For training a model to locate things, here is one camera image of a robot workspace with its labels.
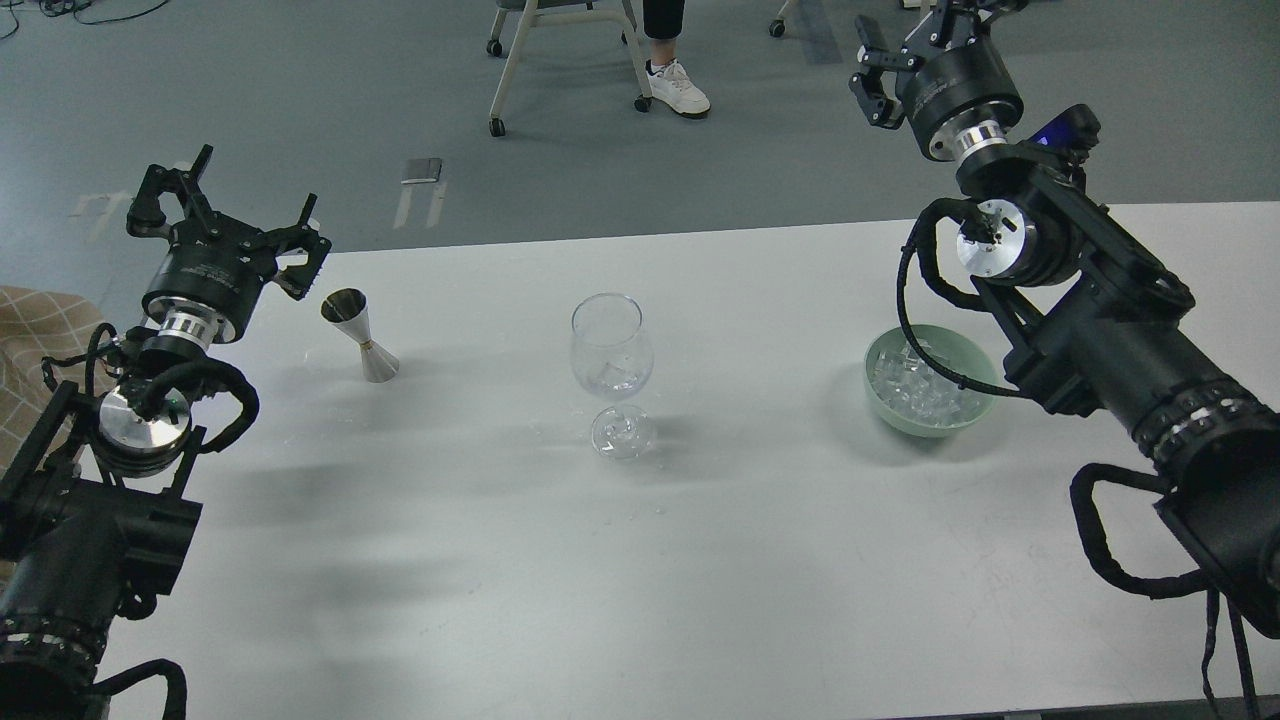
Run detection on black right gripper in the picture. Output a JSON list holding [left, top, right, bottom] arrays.
[[849, 1, 1025, 161]]

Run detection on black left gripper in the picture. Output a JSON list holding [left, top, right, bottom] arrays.
[[125, 143, 332, 343]]

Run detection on steel cocktail jigger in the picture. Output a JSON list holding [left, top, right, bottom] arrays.
[[320, 288, 401, 384]]

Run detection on clear ice cubes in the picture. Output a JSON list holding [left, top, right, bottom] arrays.
[[865, 336, 993, 437]]

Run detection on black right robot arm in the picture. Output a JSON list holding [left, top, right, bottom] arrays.
[[849, 1, 1279, 719]]

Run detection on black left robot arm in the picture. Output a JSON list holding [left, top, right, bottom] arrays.
[[1, 146, 332, 719]]

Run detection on clear wine glass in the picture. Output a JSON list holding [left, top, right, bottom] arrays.
[[570, 293, 657, 461]]

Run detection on white chair caster leg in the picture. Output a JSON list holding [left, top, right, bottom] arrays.
[[767, 0, 799, 38]]

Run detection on beige checkered sofa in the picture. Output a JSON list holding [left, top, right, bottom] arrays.
[[1, 286, 105, 471]]

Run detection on seated person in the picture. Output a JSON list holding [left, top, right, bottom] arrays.
[[643, 1, 710, 120]]

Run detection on grey office chair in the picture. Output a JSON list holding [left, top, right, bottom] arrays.
[[485, 1, 654, 138]]

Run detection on green bowl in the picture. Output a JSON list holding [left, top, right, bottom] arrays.
[[863, 325, 997, 438]]

